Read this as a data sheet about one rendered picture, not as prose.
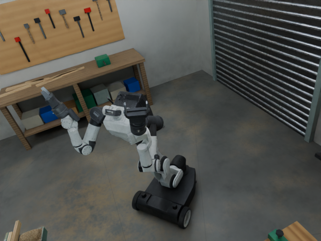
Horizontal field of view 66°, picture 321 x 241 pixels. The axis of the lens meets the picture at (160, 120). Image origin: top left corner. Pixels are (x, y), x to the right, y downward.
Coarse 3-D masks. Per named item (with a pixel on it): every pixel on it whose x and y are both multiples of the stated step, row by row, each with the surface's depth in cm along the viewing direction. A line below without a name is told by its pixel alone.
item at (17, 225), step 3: (15, 222) 162; (18, 222) 162; (15, 225) 160; (18, 225) 161; (15, 228) 159; (18, 228) 160; (15, 231) 157; (18, 231) 159; (12, 234) 155; (15, 234) 155; (18, 234) 158; (12, 237) 154; (15, 237) 154; (18, 237) 157; (12, 240) 152; (15, 240) 153
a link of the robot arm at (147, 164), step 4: (148, 152) 146; (140, 156) 146; (144, 156) 145; (148, 156) 147; (140, 160) 148; (144, 160) 147; (148, 160) 147; (152, 160) 155; (140, 164) 154; (144, 164) 148; (148, 164) 148; (152, 164) 151; (140, 168) 153; (144, 168) 151; (148, 168) 150; (152, 168) 152
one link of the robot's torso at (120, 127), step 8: (120, 96) 178; (128, 96) 176; (136, 96) 173; (112, 104) 177; (120, 104) 174; (128, 104) 171; (136, 104) 169; (144, 104) 177; (104, 120) 173; (112, 120) 170; (120, 120) 167; (128, 120) 165; (112, 128) 170; (120, 128) 166; (128, 128) 163; (120, 136) 177
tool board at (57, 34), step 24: (24, 0) 345; (48, 0) 356; (72, 0) 367; (96, 0) 377; (0, 24) 348; (24, 24) 357; (48, 24) 370; (72, 24) 382; (96, 24) 395; (120, 24) 408; (0, 48) 362; (24, 48) 374; (48, 48) 386; (72, 48) 398; (0, 72) 377
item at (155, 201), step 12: (180, 156) 268; (180, 168) 260; (192, 168) 276; (156, 180) 272; (180, 180) 266; (192, 180) 263; (144, 192) 257; (156, 192) 258; (168, 192) 256; (180, 192) 253; (192, 192) 256; (144, 204) 247; (156, 204) 244; (168, 204) 242; (180, 204) 239; (156, 216) 248; (168, 216) 236
